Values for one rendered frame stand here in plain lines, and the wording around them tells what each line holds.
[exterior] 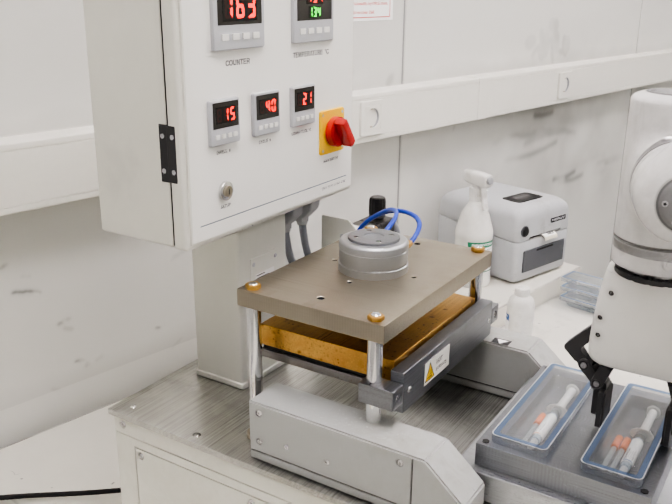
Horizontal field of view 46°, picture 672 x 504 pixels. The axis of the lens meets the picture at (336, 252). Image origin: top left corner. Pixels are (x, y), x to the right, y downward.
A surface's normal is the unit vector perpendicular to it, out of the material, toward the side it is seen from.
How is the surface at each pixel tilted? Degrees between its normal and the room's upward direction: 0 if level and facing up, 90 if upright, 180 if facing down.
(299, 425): 90
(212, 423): 0
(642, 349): 95
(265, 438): 90
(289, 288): 0
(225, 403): 0
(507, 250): 90
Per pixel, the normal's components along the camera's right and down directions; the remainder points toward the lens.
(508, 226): -0.76, 0.14
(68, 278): 0.73, 0.22
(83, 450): 0.01, -0.95
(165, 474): -0.54, 0.26
